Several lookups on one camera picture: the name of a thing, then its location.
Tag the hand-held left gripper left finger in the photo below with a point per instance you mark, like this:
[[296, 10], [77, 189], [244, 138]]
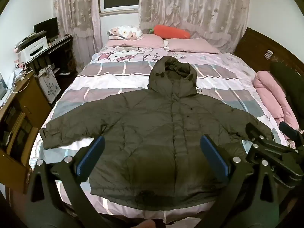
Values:
[[91, 156]]

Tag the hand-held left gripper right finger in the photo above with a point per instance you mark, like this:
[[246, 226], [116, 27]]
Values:
[[213, 158]]

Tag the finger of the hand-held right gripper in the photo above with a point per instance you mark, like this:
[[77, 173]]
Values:
[[257, 131], [288, 131]]

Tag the olive green hooded jacket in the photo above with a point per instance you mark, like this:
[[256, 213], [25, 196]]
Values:
[[154, 123]]

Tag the folded pink quilt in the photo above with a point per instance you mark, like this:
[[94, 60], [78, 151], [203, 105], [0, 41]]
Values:
[[268, 87]]

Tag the white patterned sticker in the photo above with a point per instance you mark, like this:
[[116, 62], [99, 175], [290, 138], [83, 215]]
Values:
[[268, 54]]

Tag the small white floral cabinet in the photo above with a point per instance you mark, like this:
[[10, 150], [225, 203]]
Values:
[[51, 87]]

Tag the bed with printed checked sheet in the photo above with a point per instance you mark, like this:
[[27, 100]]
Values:
[[106, 76]]

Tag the wooden cabinet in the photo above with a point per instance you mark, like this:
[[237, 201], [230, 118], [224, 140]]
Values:
[[28, 99]]

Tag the dark wooden headboard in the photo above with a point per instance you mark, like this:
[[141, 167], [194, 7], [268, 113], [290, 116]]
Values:
[[256, 45]]

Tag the white power strip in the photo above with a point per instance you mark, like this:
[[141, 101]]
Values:
[[42, 71]]

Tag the black desk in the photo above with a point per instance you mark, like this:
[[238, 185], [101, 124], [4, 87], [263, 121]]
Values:
[[61, 52]]

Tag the pink pillow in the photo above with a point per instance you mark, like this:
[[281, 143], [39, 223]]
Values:
[[137, 41], [190, 45]]

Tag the white printer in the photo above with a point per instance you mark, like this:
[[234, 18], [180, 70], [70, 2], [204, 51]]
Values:
[[35, 48]]

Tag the white floral pillow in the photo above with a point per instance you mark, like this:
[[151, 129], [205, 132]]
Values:
[[125, 32]]

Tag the orange carrot plush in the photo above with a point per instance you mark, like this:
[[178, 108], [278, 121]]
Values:
[[171, 32]]

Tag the black computer monitor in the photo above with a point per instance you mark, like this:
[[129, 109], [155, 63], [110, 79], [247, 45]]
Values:
[[48, 27]]

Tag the floral lace curtain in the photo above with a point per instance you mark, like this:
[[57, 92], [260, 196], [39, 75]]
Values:
[[76, 16], [194, 4]]

